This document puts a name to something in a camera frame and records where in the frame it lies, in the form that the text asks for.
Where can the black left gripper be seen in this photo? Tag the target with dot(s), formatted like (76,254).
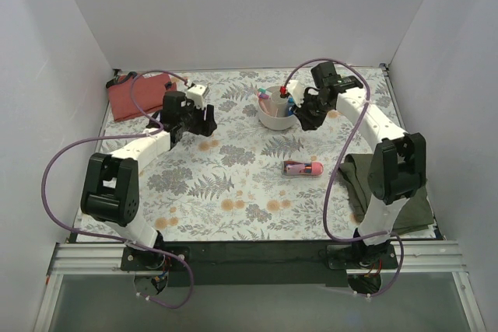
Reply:
(201,121)

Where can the red folded cloth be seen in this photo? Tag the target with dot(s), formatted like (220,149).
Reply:
(147,92)

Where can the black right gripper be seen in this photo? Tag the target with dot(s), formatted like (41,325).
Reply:
(308,109)

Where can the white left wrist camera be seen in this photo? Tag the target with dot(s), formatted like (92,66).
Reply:
(197,94)

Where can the olive green folded cloth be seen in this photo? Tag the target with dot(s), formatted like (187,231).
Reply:
(415,215)

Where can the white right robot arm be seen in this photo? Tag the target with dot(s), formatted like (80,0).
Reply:
(398,166)

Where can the white divided round container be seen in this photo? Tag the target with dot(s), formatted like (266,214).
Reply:
(272,112)

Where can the blue grey glue stick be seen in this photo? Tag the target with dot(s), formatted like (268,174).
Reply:
(290,107)

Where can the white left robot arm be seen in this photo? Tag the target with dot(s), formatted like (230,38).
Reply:
(110,192)

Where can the pink transparent pencil case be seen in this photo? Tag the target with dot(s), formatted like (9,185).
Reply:
(294,168)

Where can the aluminium front rail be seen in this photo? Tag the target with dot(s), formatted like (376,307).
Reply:
(412,256)

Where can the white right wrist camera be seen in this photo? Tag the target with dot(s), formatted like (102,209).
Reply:
(295,90)

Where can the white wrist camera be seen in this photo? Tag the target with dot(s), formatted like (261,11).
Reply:
(197,94)
(295,90)

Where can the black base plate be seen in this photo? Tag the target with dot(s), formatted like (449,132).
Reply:
(305,262)

